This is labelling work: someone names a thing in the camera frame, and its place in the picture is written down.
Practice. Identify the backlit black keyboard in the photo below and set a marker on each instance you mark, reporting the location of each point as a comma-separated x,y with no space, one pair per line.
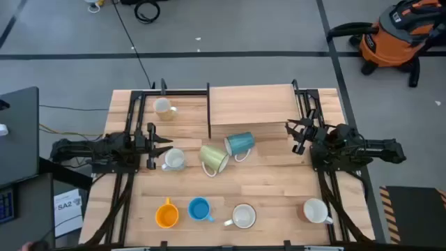
7,205

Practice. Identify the black metal rig frame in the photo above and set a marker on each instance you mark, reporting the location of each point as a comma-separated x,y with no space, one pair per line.
181,92

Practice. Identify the yellow plug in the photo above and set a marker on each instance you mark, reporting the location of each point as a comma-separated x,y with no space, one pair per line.
101,2

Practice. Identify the white printed paper sheet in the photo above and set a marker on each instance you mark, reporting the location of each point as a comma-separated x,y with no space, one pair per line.
68,216

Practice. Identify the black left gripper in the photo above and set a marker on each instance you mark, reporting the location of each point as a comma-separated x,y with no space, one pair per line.
151,146

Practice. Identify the person's hand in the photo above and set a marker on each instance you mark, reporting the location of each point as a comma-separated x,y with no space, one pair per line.
25,247

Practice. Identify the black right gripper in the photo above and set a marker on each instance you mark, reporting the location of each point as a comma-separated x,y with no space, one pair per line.
311,136

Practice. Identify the yellow patterned mug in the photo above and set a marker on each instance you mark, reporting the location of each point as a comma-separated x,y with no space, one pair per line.
163,108

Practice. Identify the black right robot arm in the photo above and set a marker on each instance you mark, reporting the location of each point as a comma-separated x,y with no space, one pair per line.
376,148

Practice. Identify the wooden shelf with black legs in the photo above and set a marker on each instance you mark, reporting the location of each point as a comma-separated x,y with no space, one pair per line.
251,104

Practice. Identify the red mug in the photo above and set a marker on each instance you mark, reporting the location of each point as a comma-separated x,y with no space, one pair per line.
315,211

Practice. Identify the black hazard-striped mat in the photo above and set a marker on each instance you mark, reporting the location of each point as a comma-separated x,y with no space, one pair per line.
414,212

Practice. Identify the orange mug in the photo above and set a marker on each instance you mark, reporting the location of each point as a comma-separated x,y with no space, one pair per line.
167,216

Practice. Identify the light green mug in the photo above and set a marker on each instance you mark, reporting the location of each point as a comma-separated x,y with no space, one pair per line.
210,155

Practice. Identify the teal mug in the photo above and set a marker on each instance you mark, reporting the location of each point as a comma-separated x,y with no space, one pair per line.
242,142

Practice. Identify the dark grey desk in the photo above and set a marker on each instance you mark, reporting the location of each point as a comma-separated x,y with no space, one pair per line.
31,216

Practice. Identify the small black device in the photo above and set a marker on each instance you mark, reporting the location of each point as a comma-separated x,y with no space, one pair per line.
3,104

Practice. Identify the mustard yellow mug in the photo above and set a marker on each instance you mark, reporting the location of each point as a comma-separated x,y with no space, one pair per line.
244,216

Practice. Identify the white tape roll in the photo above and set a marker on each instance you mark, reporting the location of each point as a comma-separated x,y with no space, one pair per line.
2,129

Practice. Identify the grey cabinet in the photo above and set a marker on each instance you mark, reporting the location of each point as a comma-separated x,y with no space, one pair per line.
19,146

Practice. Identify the light blue mug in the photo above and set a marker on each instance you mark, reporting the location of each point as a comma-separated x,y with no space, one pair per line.
199,209

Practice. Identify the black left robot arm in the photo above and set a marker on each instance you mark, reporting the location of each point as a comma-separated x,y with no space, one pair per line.
87,150

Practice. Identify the black desk crossbar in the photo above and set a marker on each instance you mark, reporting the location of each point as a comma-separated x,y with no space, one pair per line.
66,174

